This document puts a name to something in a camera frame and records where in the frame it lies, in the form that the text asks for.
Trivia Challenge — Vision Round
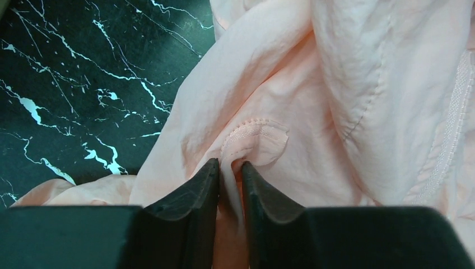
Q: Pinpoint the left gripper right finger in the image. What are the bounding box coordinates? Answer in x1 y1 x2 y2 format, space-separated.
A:
241 162 474 268

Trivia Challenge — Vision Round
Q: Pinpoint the pink jacket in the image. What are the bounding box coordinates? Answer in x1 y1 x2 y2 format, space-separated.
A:
15 1 474 268

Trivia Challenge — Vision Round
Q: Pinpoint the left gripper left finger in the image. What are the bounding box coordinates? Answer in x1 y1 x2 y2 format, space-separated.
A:
1 159 220 268

